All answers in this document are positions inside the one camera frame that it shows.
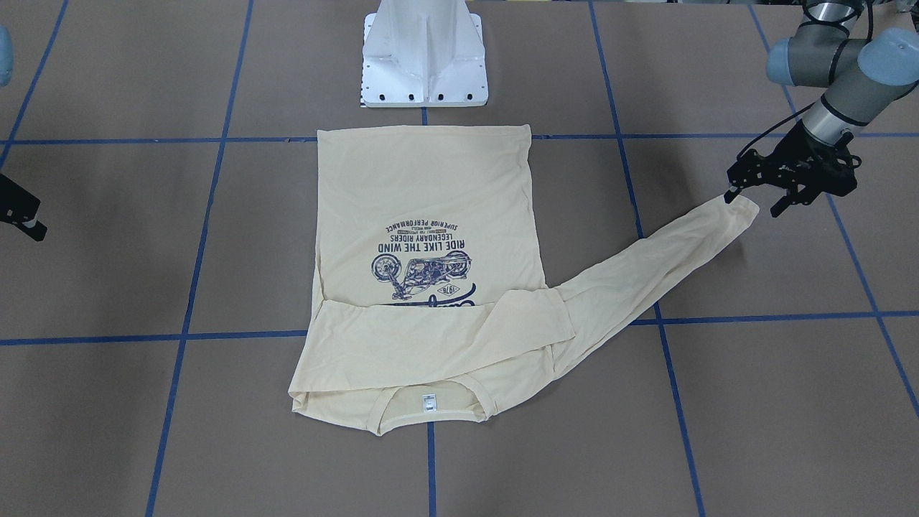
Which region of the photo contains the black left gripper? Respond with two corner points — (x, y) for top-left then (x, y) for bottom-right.
(723, 121), (859, 218)

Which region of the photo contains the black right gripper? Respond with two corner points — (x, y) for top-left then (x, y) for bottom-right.
(1, 174), (48, 242)

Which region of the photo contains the cream long sleeve shirt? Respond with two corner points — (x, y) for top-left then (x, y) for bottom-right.
(286, 125), (759, 436)

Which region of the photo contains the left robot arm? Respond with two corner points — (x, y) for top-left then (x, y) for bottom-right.
(723, 1), (918, 217)

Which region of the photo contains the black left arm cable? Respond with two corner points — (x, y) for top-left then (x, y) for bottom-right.
(737, 108), (812, 164)

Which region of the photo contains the white camera pedestal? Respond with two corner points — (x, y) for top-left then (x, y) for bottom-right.
(360, 1), (490, 108)

